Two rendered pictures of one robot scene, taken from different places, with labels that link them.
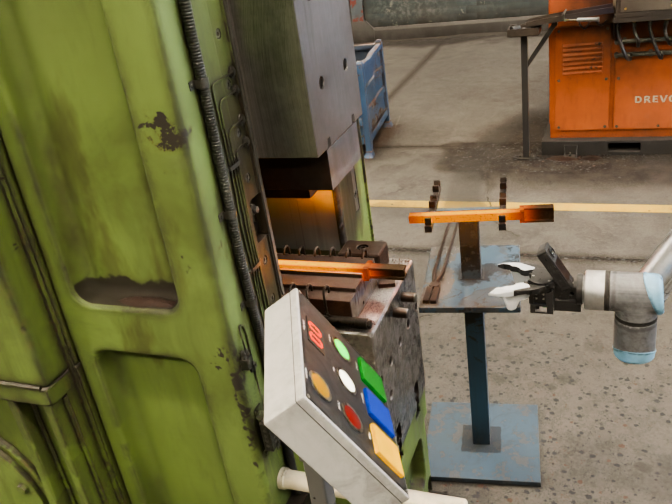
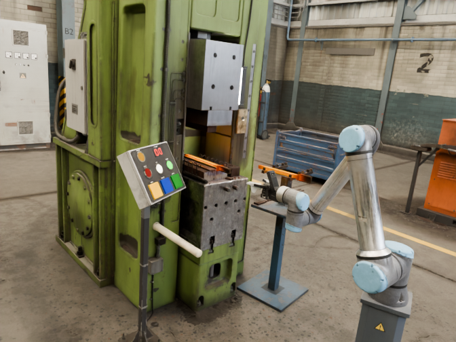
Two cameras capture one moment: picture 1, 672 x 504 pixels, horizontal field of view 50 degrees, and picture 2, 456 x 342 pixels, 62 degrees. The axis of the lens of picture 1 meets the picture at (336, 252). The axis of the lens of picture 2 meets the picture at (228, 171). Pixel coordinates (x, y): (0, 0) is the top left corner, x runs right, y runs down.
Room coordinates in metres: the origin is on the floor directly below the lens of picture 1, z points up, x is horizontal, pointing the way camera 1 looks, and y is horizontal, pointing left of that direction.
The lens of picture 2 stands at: (-0.55, -1.03, 1.60)
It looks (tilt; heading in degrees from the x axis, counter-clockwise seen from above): 15 degrees down; 23
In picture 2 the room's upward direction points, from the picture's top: 5 degrees clockwise
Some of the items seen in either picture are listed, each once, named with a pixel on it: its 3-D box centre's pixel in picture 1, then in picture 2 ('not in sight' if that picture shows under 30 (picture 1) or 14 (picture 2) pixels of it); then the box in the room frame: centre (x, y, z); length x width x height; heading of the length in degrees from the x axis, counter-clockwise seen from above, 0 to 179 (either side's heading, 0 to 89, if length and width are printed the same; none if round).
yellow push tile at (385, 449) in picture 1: (384, 451); (155, 191); (0.95, -0.03, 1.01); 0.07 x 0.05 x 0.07; 1
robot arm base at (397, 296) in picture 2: not in sight; (389, 286); (1.31, -1.16, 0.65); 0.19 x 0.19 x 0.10
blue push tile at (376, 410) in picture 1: (376, 413); (165, 185); (1.05, -0.03, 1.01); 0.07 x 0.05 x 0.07; 1
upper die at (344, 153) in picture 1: (263, 154); (199, 113); (1.68, 0.14, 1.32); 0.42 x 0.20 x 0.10; 66
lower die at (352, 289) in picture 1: (288, 283); (196, 166); (1.68, 0.14, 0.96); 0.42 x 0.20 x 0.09; 66
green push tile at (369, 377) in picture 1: (369, 380); (176, 181); (1.15, -0.03, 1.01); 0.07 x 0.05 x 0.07; 1
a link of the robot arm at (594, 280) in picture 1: (593, 289); (283, 194); (1.39, -0.56, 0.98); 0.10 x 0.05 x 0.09; 156
